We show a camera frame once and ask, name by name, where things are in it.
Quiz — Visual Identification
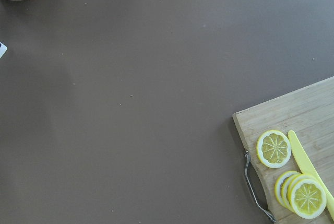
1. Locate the single lemon slice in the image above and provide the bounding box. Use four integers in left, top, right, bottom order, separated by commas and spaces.
256, 129, 292, 169

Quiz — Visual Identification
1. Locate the back stacked lemon slice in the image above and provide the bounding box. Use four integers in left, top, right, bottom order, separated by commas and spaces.
274, 170, 300, 207

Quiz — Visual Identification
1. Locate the stacked lemon slice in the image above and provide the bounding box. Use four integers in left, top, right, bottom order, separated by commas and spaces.
281, 173, 301, 212
274, 170, 300, 207
288, 178, 327, 219

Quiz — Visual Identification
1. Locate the wooden cutting board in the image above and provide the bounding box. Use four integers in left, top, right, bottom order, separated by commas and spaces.
233, 78, 333, 223

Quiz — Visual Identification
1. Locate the middle stacked lemon slice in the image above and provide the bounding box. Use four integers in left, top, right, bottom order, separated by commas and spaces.
281, 173, 301, 212

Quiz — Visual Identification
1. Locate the yellow plastic knife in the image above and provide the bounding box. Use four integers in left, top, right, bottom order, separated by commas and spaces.
288, 130, 333, 219

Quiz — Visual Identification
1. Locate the front stacked lemon slice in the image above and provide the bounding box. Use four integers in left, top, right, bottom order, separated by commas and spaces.
288, 178, 327, 219

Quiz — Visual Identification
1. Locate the metal cutting board handle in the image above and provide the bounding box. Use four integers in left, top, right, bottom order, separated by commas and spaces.
244, 150, 277, 223

